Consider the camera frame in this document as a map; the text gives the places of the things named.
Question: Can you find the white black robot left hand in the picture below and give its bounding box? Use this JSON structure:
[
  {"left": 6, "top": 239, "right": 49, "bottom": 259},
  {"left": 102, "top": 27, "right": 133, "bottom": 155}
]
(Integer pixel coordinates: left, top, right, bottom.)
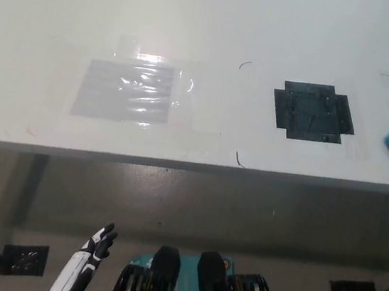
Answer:
[{"left": 46, "top": 215, "right": 120, "bottom": 291}]

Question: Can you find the black tape square marker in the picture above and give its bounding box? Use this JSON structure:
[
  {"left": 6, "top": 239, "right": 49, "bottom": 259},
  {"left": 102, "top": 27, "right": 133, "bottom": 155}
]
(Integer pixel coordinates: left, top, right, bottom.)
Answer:
[{"left": 267, "top": 78, "right": 361, "bottom": 148}]

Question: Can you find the grey rectangular tape patch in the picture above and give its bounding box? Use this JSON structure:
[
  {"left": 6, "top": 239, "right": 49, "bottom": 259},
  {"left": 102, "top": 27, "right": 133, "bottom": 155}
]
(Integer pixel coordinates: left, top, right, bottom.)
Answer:
[{"left": 69, "top": 55, "right": 176, "bottom": 128}]

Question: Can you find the clear plastic film sheet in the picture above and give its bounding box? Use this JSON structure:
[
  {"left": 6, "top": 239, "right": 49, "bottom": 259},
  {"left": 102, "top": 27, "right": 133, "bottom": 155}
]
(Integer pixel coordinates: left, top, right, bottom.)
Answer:
[{"left": 106, "top": 33, "right": 234, "bottom": 138}]

